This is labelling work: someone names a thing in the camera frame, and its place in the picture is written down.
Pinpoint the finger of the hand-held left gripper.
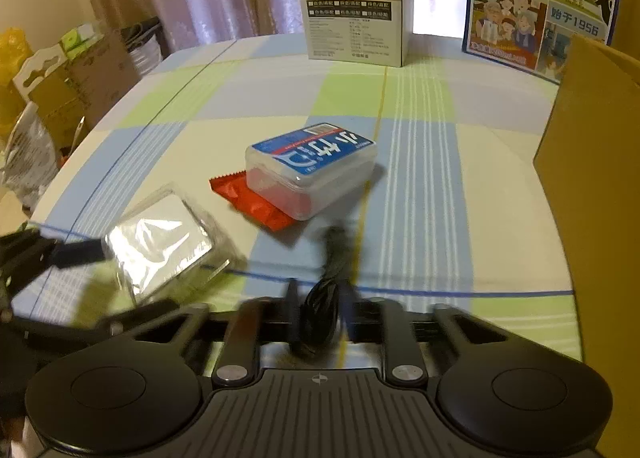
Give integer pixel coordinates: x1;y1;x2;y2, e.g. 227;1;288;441
60;300;178;346
47;236;108;270

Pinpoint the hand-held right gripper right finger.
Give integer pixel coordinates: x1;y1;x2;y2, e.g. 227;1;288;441
344;283;541;386

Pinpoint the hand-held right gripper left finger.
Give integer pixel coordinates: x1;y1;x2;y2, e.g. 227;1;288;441
107;280;301;387

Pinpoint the black cable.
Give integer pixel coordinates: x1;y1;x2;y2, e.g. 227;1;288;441
292;225;361;359

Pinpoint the clear plastic blister package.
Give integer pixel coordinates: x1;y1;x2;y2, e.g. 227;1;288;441
102;183;238;304

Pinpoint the large brown cardboard box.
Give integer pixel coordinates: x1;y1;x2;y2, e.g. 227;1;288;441
532;33;640;364

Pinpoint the white crinkled plastic bag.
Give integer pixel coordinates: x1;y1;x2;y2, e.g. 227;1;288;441
0;100;61;211

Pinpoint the red foil packet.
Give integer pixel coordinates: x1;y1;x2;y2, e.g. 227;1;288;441
209;170;296;231

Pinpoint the clear plastic box blue label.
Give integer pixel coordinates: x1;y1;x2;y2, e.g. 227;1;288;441
245;123;378;221

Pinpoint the plaid green blue bed sheet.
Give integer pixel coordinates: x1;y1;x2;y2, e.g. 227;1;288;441
10;33;586;364

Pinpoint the small brown cardboard box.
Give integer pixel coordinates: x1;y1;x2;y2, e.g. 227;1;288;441
30;30;141;149

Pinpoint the yellow plastic bag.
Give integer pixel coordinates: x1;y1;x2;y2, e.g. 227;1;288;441
0;28;36;139

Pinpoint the white cardboard cutout piece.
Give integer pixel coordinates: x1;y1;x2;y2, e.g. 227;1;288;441
12;43;68;99

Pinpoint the green tissue pack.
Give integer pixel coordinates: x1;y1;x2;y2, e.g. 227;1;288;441
59;24;103;59

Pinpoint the beige humidifier product box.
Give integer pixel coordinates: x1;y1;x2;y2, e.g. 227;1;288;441
291;0;413;69

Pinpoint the blue illustrated milk carton box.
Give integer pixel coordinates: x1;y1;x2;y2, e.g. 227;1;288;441
462;0;623;84

